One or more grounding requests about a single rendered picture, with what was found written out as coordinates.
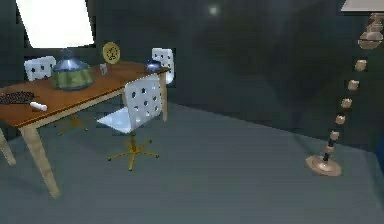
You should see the green glass domed vase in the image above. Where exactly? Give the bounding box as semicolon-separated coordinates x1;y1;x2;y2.
50;48;96;92

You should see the dark racket with white handle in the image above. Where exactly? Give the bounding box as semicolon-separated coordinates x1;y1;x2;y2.
0;90;49;112

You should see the brown wooden table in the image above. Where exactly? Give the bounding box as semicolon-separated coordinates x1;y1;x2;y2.
0;60;172;199

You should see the yellow round clock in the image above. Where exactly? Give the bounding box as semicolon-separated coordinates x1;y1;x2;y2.
102;41;122;66

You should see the beaded floor lamp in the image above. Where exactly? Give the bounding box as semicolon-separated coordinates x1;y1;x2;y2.
305;0;384;177

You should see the white perforated swivel chair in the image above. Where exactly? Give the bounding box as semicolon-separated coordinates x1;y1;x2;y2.
95;73;164;172
23;55;90;136
151;47;176;86

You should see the dark blue bowl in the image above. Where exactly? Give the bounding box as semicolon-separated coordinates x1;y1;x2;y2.
145;59;163;73

